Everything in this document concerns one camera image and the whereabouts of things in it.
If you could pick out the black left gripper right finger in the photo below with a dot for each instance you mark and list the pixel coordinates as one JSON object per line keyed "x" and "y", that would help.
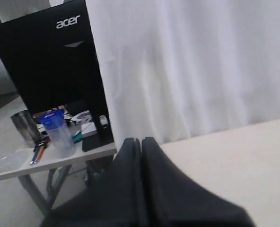
{"x": 175, "y": 200}

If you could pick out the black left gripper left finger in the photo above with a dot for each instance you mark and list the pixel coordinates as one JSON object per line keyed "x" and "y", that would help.
{"x": 115, "y": 200}

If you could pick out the white box on table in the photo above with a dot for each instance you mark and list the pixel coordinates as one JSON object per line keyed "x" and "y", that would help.
{"x": 88, "y": 129}

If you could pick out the grey side table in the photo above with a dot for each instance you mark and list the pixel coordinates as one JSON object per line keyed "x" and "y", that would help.
{"x": 58, "y": 169}

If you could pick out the orange blue pens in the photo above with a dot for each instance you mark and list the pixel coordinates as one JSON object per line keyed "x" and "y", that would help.
{"x": 39, "y": 150}

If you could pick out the clear cup blue lid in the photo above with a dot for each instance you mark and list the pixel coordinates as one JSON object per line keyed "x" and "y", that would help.
{"x": 58, "y": 132}

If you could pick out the steel metal cup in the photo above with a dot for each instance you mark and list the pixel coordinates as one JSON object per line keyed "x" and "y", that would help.
{"x": 26, "y": 127}

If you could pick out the white curtain backdrop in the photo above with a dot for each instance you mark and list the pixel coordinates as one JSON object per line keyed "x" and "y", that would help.
{"x": 174, "y": 69}

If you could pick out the black acer monitor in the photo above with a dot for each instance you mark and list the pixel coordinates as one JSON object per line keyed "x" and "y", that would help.
{"x": 51, "y": 58}

